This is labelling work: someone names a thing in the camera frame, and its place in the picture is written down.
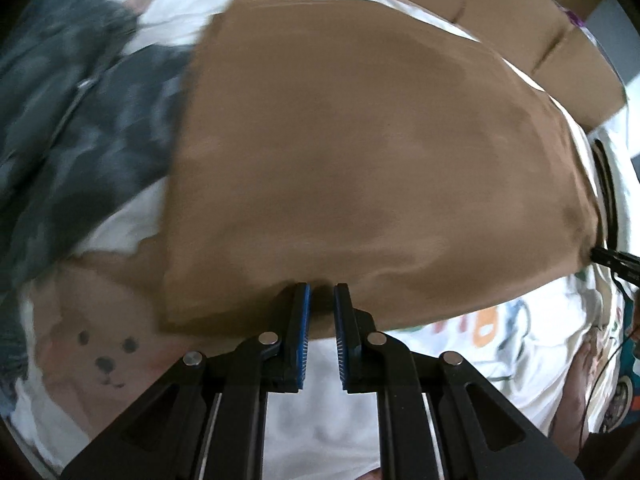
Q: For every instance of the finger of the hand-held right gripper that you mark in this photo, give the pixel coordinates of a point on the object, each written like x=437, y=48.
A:
x=606, y=256

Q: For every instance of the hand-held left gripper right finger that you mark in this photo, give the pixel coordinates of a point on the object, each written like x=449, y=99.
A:
x=340, y=335

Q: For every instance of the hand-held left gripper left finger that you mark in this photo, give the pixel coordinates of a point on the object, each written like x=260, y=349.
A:
x=301, y=335

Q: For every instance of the brown printed t-shirt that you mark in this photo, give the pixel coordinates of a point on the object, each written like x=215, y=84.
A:
x=375, y=160

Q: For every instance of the white garment with black trim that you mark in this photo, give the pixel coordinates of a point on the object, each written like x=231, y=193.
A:
x=620, y=185

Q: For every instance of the white duvet with pink patches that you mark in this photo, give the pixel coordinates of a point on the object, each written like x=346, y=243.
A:
x=320, y=440

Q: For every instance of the purple printed packet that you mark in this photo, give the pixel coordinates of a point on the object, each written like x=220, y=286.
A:
x=577, y=19

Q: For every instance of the large flat cardboard sheet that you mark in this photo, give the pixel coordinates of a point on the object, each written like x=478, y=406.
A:
x=500, y=10

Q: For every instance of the camouflage jacket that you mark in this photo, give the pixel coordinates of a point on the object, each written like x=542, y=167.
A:
x=100, y=135

